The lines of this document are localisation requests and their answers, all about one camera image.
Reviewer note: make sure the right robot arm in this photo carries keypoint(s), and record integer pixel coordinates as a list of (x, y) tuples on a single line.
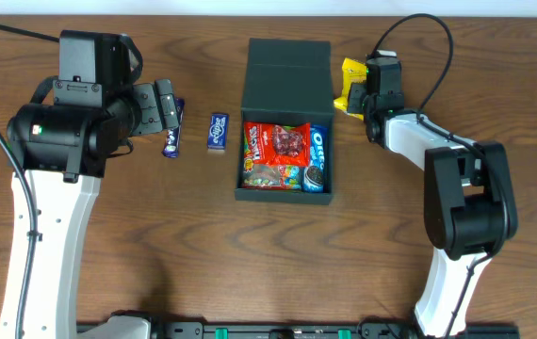
[(469, 211)]

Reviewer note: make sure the blue Eclipse mint box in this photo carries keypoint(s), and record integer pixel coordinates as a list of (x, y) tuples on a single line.
[(217, 132)]

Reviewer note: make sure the yellow snack bag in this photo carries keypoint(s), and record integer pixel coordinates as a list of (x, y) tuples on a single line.
[(353, 72)]

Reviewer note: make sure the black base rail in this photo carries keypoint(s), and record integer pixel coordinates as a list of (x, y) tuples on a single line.
[(133, 327)]

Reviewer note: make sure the Dairy Milk chocolate bar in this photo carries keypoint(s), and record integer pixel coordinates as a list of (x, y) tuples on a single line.
[(172, 144)]

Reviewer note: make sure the dark green box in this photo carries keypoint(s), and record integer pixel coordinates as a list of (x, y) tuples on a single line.
[(288, 82)]

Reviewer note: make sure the Haribo gummy candy bag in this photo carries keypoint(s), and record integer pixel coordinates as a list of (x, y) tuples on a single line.
[(281, 177)]

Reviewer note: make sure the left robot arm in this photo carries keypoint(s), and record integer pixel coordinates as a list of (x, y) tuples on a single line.
[(61, 140)]

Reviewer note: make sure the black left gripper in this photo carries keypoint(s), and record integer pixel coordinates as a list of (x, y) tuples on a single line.
[(165, 105)]

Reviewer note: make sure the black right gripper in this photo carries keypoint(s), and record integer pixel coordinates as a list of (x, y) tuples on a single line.
[(356, 97)]

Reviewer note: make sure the red snack bag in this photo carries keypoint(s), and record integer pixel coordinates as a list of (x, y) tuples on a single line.
[(275, 145)]

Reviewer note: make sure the blue Oreo cookie pack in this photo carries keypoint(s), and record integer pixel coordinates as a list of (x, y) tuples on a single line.
[(313, 175)]

